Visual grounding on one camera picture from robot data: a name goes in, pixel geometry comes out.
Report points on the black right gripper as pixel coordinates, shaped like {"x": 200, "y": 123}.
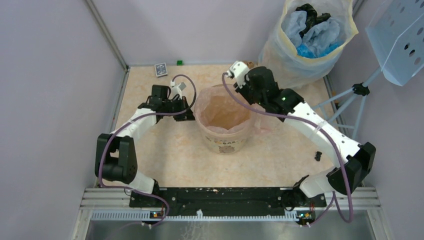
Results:
{"x": 242, "y": 90}

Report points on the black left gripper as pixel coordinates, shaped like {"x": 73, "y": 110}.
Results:
{"x": 188, "y": 116}

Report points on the pink plastic trash bag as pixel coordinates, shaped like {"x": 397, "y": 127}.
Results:
{"x": 217, "y": 112}

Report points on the cream capybara trash bin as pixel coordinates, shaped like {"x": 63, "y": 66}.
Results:
{"x": 225, "y": 144}

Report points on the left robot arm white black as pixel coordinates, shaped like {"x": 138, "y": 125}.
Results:
{"x": 116, "y": 158}

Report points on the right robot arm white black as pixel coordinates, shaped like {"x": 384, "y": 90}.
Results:
{"x": 351, "y": 160}

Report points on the large translucent bag of bags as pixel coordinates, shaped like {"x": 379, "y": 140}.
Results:
{"x": 279, "y": 53}

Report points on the small wooden blocks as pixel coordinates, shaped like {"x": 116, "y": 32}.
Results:
{"x": 250, "y": 64}

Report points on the blue plastic bag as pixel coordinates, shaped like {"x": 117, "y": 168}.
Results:
{"x": 316, "y": 51}

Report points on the black plastic bag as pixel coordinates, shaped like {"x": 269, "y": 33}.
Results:
{"x": 312, "y": 17}

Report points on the small black clip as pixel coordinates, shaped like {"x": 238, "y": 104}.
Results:
{"x": 317, "y": 156}

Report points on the light blue tripod stand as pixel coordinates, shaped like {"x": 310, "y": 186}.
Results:
{"x": 343, "y": 100}

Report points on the perforated light blue panel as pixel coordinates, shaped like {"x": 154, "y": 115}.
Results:
{"x": 396, "y": 35}

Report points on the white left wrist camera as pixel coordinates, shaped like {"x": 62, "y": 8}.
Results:
{"x": 176, "y": 90}

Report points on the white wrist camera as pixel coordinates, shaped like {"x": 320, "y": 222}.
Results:
{"x": 237, "y": 71}
{"x": 176, "y": 90}

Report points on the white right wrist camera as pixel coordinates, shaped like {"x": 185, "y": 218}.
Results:
{"x": 237, "y": 71}

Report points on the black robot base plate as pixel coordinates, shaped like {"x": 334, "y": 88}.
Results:
{"x": 226, "y": 201}

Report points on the white toothed cable rail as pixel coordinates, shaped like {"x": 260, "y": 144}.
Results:
{"x": 147, "y": 216}

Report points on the aluminium corner frame post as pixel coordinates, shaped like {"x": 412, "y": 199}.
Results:
{"x": 105, "y": 32}

